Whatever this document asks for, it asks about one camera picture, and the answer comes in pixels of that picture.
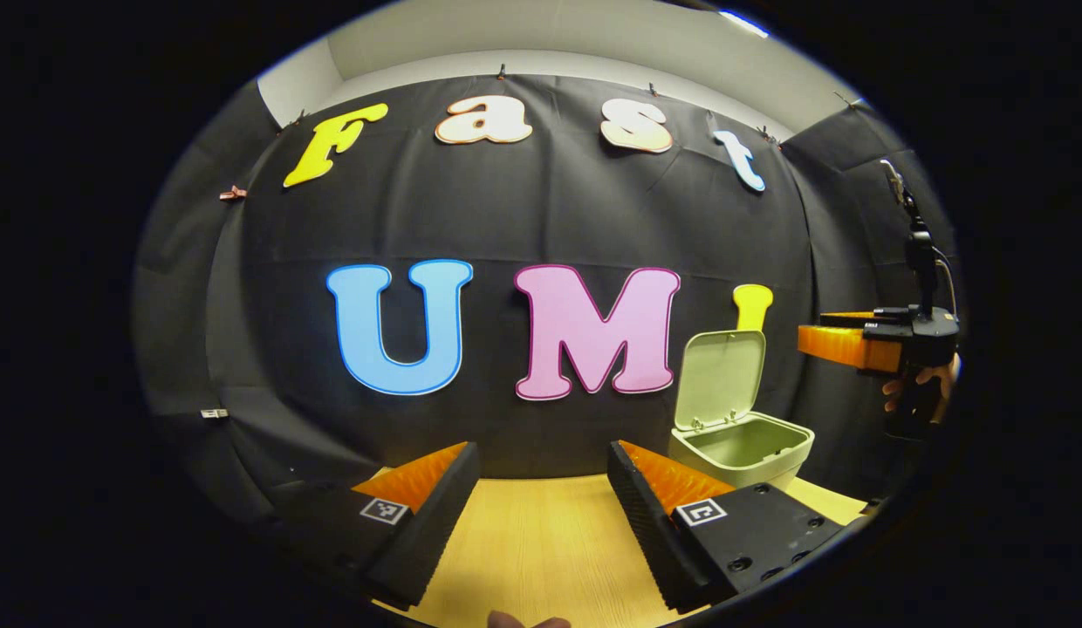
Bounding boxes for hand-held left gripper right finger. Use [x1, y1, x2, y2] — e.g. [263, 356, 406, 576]
[606, 440, 847, 613]

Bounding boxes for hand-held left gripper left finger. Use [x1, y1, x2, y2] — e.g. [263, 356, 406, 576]
[270, 441, 481, 611]

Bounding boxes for green desktop garbage bin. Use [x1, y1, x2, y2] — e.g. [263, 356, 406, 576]
[668, 330, 815, 489]

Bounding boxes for wooden desktop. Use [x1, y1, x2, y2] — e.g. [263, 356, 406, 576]
[366, 471, 869, 628]

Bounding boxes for black backdrop cloth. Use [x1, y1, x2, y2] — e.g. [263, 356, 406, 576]
[131, 74, 961, 524]

